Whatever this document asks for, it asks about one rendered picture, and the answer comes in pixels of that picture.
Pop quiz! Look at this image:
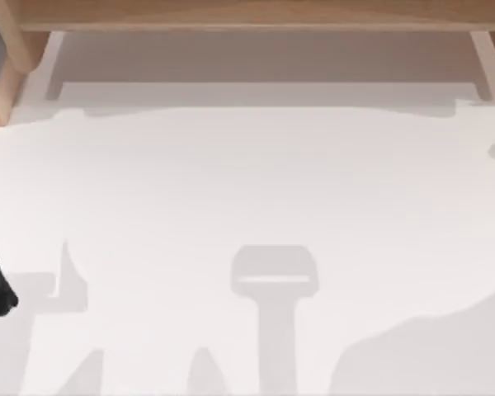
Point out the pale wooden shelf unit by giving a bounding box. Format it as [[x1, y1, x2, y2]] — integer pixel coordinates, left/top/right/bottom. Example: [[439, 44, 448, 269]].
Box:
[[0, 0, 495, 127]]

